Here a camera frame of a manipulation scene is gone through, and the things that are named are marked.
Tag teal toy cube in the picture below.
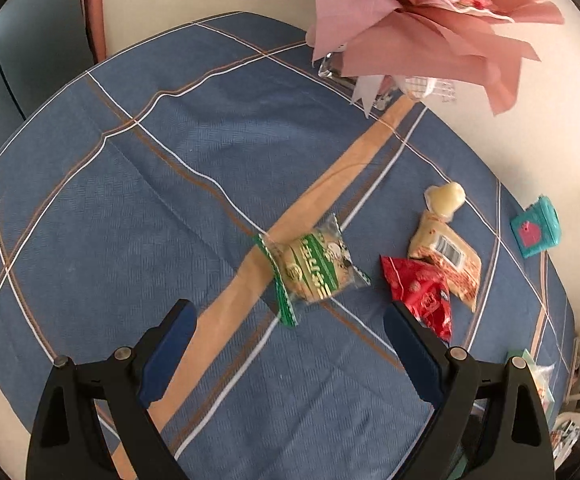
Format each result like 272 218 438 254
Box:
510 196 561 261

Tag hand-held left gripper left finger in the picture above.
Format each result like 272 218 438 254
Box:
26 299 198 480

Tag small red snack packet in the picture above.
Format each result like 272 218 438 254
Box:
380 255 455 345

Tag blue plaid bedsheet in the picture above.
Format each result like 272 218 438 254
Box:
0 10 576 480

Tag packets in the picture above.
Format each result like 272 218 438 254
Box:
506 347 557 416

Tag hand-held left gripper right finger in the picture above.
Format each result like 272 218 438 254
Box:
383 301 557 480

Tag beige snack packet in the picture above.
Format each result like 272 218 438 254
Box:
407 208 483 313

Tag pink paper flower bouquet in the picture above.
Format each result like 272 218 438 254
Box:
242 0 566 118

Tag green and white snack packet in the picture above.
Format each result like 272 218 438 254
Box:
254 213 371 328

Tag brown curved bar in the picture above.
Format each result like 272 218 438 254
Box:
80 0 108 66

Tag white heart-shaped candy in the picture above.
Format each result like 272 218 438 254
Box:
424 182 467 226

